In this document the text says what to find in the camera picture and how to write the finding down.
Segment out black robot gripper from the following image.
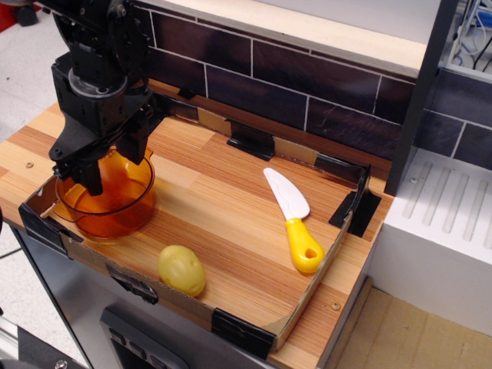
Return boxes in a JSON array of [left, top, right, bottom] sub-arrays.
[[49, 53, 154, 196]]

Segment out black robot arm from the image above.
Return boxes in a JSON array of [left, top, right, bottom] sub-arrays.
[[40, 1, 155, 196]]

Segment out orange transparent plastic pot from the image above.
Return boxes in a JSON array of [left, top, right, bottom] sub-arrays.
[[53, 148, 155, 239]]

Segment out yellow toy potato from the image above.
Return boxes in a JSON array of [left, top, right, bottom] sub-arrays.
[[158, 245, 206, 298]]

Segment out grey toy oven front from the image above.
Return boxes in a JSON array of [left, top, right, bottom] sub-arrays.
[[100, 307, 190, 368]]

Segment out light wooden shelf board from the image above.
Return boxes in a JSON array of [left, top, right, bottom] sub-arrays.
[[145, 1, 427, 78]]

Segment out white toy sink drainboard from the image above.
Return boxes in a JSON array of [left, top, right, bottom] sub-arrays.
[[369, 149, 491, 335]]

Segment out toy knife yellow handle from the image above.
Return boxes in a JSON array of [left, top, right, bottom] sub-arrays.
[[263, 168, 325, 274]]

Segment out dark grey shelf post right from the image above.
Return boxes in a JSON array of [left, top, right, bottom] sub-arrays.
[[384, 1, 458, 196]]

